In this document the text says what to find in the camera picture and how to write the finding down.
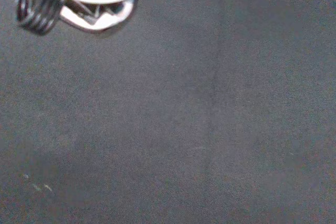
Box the black bench cloth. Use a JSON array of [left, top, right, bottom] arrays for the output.
[[0, 0, 336, 224]]

